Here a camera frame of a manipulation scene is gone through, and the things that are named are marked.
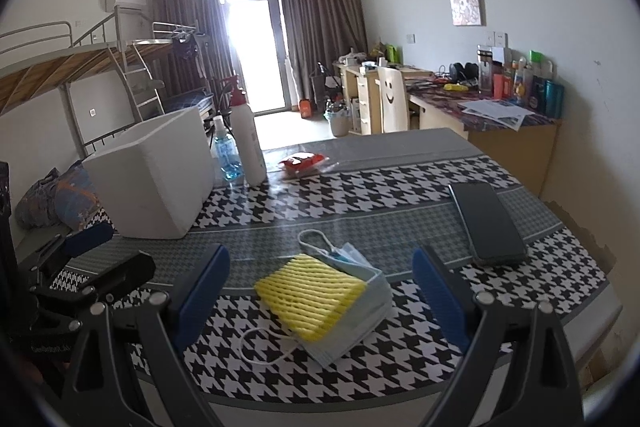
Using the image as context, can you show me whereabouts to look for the hanging dark clothes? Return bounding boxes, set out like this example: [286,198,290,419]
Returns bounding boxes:
[170,32,201,60]

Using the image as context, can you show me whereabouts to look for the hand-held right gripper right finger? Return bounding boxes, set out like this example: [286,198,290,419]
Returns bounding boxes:
[411,246,585,427]

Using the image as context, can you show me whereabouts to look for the brown curtain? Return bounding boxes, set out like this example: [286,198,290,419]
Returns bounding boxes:
[151,0,236,108]
[276,0,368,108]

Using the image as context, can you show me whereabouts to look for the white foam box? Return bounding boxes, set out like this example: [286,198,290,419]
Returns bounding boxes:
[82,107,216,240]

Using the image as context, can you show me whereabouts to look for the white papers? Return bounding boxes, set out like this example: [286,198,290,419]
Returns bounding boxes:
[457,99,535,128]

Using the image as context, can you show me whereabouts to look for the blue patterned quilt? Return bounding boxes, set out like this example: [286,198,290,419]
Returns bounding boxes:
[15,162,108,230]

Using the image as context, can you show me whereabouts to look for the black smartphone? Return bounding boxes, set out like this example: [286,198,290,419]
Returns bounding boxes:
[447,181,529,268]

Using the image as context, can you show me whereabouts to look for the red packet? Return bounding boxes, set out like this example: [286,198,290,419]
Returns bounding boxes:
[279,152,326,172]

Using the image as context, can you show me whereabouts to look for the black headphones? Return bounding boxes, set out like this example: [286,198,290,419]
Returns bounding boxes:
[448,62,482,82]

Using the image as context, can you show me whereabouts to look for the pink wall poster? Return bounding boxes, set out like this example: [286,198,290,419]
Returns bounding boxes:
[448,0,486,26]

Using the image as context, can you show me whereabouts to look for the wooden chair smiley face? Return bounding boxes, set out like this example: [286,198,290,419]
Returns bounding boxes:
[376,66,412,132]

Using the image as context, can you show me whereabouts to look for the dark blue bedding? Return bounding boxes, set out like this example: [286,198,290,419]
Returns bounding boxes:
[170,89,216,108]

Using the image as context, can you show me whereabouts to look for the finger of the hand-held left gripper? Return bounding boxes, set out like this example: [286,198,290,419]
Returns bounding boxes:
[75,251,157,308]
[27,222,116,293]

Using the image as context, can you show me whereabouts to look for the yellow foam net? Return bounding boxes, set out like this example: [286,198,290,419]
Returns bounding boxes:
[253,254,368,342]

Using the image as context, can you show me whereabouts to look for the houndstooth tablecloth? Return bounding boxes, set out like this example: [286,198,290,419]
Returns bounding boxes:
[15,127,623,413]

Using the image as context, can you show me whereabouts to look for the blue face mask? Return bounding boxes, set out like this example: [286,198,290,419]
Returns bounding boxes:
[240,228,393,368]

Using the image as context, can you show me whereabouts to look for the grey metal bunk bed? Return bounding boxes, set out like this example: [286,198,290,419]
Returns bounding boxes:
[0,21,166,168]
[131,22,216,128]

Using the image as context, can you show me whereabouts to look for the group of toiletry bottles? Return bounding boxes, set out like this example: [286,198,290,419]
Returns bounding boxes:
[476,44,566,118]

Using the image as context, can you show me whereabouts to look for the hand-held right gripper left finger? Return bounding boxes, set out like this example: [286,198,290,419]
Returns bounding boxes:
[59,243,232,427]

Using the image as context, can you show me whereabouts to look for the wooden desk patterned cover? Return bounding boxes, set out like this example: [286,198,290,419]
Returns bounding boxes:
[406,79,563,200]

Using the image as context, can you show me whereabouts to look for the blue liquid spray bottle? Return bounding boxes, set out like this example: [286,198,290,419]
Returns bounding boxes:
[210,114,245,182]

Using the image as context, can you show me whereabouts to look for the metal bin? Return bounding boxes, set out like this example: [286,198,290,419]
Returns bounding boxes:
[324,107,353,138]

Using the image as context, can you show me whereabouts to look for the glass balcony door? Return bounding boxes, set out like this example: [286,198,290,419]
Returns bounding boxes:
[217,0,291,112]

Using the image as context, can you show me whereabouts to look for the white bottle red sprayer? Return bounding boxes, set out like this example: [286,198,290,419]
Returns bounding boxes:
[227,87,268,186]

